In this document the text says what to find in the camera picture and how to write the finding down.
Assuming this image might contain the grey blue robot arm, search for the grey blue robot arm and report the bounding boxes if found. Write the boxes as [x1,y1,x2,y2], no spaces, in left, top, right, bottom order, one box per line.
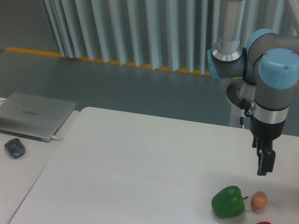
[207,0,299,176]

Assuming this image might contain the white folding partition screen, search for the white folding partition screen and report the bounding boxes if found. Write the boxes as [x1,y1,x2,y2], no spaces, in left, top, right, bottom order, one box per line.
[42,0,299,84]

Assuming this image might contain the green bell pepper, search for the green bell pepper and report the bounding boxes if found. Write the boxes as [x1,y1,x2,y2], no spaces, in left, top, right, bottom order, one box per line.
[211,185,248,219]

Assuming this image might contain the round grey robot base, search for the round grey robot base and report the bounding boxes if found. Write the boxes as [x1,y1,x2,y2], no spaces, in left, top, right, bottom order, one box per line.
[226,78,256,111]

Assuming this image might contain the brown egg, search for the brown egg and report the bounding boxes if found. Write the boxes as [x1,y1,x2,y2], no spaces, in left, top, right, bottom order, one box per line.
[250,191,268,211]

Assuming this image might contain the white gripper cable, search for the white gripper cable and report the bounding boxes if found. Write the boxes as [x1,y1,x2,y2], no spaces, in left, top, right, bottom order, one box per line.
[237,98,257,132]

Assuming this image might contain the silver closed laptop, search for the silver closed laptop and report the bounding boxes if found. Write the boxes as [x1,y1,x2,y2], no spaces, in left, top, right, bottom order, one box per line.
[0,92,76,142]

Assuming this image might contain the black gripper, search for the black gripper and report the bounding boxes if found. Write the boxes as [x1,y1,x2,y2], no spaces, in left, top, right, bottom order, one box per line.
[250,117,285,176]

